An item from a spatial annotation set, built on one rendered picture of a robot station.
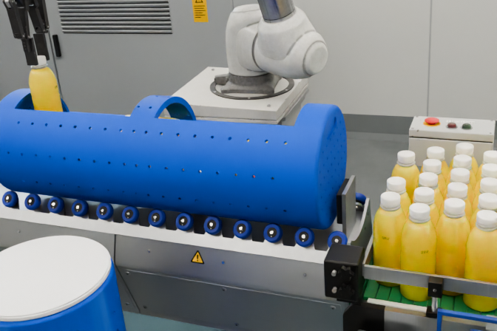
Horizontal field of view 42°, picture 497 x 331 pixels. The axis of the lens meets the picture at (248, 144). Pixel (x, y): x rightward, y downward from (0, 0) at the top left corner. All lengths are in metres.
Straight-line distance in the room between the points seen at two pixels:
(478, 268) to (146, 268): 0.79
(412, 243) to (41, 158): 0.90
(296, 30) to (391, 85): 2.51
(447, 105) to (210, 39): 1.82
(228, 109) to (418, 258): 0.93
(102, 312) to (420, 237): 0.62
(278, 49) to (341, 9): 2.40
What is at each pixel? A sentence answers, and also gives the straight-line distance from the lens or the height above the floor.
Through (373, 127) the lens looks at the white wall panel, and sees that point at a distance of 4.48.
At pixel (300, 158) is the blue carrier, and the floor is 1.16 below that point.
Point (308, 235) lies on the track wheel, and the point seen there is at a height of 0.97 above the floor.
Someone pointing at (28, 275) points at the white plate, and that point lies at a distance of 1.33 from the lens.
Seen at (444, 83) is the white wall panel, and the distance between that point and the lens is 4.35.
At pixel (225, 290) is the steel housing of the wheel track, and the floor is 0.80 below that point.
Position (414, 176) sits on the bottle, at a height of 1.05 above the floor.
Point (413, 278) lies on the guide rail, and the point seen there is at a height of 0.97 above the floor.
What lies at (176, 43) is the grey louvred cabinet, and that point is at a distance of 3.30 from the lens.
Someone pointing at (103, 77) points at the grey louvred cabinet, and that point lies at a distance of 3.57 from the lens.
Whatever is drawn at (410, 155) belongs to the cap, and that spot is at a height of 1.10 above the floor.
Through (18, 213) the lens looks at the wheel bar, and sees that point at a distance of 1.84.
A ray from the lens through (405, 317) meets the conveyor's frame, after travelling 1.35.
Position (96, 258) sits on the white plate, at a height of 1.04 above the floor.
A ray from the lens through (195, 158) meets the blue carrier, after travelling 1.43.
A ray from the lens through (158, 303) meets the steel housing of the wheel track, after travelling 1.76.
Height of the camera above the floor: 1.71
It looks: 23 degrees down
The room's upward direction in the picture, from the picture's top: 5 degrees counter-clockwise
